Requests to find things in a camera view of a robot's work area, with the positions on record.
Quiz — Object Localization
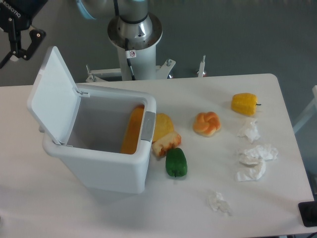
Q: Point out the white trash can lid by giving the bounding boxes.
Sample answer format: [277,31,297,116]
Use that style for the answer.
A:
[27,46,90,145]

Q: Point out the crumpled white tissue upper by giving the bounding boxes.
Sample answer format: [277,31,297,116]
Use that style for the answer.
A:
[237,118,260,143]

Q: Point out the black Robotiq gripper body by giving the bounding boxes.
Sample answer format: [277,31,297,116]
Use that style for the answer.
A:
[0,0,48,33]

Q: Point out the crumpled white tissue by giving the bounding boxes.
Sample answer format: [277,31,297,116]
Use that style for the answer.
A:
[237,118,260,143]
[208,191,232,216]
[238,144,278,166]
[235,160,266,182]

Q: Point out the green bell pepper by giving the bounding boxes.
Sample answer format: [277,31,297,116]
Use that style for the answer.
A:
[165,148,188,177]

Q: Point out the white trash can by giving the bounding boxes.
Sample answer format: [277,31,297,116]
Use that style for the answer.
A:
[43,84,157,193]

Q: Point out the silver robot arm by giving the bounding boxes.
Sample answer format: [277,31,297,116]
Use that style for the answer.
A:
[0,0,148,67]

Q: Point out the crumpled white tissue lower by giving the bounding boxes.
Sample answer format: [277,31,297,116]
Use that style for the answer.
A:
[235,160,266,182]

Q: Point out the white upright post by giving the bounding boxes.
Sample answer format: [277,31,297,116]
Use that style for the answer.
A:
[197,55,206,77]

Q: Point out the yellow toast slice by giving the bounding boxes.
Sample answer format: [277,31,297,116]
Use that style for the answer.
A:
[152,113,174,144]

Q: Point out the orange knotted bread roll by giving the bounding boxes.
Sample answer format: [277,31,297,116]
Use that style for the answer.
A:
[193,112,221,137]

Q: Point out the crumpled white tissue middle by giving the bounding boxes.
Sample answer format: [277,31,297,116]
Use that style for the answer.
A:
[238,144,278,166]

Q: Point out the yellow bell pepper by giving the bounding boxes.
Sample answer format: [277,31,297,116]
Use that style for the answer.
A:
[231,93,261,116]

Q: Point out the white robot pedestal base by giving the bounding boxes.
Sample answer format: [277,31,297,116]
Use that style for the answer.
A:
[86,13,176,82]

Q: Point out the black device at edge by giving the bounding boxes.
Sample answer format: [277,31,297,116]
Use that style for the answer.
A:
[298,201,317,227]

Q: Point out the crumpled white tissue front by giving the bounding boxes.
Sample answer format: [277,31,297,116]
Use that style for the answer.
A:
[208,191,232,216]

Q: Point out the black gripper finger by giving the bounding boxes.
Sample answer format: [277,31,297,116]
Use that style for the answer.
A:
[0,28,46,68]

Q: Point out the small bread loaf piece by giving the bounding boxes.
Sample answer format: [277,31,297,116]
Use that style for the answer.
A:
[152,131,182,158]

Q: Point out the white table leg frame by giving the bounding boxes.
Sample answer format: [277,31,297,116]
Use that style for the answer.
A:
[293,85,317,134]

